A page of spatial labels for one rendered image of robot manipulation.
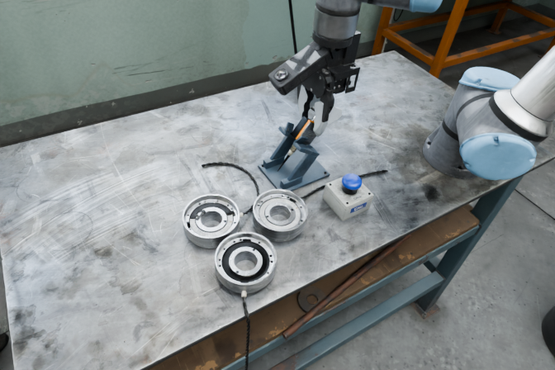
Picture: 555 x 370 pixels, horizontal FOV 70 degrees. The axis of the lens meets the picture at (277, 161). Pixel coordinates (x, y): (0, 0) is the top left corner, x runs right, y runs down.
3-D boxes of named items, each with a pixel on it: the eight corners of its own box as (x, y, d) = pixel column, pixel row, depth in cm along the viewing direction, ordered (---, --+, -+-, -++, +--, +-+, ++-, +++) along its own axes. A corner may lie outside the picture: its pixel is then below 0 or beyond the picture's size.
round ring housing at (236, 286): (218, 244, 74) (217, 230, 71) (275, 246, 75) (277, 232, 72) (211, 296, 66) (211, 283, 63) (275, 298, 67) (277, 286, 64)
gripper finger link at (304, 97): (322, 118, 87) (334, 86, 80) (300, 125, 85) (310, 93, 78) (315, 109, 89) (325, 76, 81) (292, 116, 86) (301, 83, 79)
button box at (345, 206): (342, 221, 80) (347, 206, 77) (322, 198, 84) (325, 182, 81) (373, 207, 83) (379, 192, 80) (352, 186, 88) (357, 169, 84)
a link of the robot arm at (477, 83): (493, 115, 94) (521, 64, 85) (504, 150, 85) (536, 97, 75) (441, 105, 96) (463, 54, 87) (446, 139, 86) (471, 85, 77)
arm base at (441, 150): (451, 130, 105) (466, 99, 98) (499, 167, 96) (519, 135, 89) (410, 147, 99) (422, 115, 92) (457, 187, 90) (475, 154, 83)
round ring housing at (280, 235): (284, 254, 73) (286, 241, 71) (240, 225, 78) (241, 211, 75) (315, 220, 80) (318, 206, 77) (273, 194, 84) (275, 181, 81)
